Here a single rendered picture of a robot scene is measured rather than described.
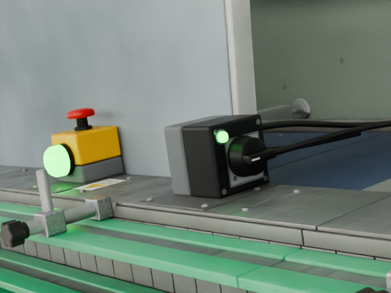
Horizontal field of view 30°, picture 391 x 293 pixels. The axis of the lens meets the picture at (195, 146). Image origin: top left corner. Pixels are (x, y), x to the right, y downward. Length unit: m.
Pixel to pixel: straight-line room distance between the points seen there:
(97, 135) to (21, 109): 0.29
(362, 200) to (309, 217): 0.06
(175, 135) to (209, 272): 0.24
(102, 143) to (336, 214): 0.45
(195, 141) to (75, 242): 0.16
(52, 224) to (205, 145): 0.19
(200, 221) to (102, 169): 0.32
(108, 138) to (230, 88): 0.24
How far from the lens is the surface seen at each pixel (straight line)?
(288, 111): 1.72
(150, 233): 0.75
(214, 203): 0.76
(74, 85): 1.12
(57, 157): 1.00
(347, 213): 0.66
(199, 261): 0.63
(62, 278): 0.93
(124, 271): 0.87
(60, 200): 0.96
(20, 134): 1.30
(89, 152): 1.01
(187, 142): 0.79
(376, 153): 1.05
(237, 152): 0.77
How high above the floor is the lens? 1.33
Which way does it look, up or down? 39 degrees down
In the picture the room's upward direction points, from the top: 105 degrees counter-clockwise
